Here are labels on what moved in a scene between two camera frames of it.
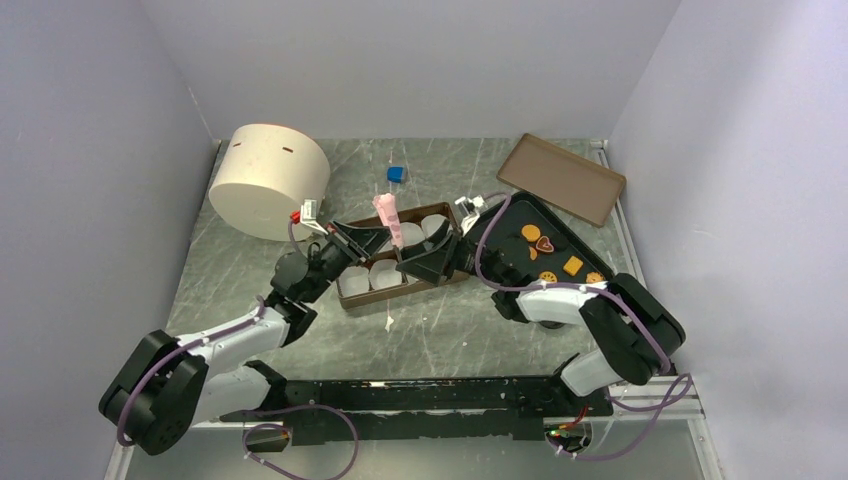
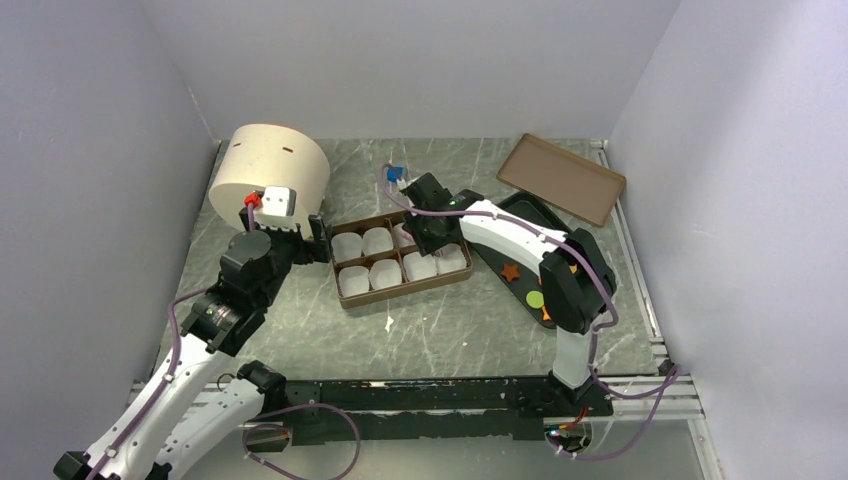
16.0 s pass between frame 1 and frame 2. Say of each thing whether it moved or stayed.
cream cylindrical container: stayed
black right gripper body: moved
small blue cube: stayed
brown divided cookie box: stayed
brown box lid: stayed
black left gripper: moved
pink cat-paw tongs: moved
